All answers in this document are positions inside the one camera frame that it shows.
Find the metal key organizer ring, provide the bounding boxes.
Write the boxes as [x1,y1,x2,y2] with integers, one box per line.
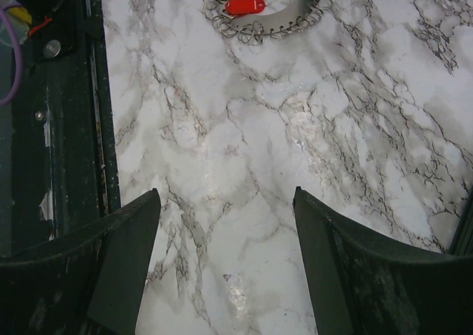
[201,0,333,47]

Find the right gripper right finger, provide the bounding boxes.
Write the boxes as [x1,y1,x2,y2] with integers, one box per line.
[293,188,472,334]

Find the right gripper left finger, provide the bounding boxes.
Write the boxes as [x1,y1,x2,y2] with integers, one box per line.
[1,189,161,334]

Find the red key tag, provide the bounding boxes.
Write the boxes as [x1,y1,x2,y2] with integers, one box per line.
[225,0,266,16]

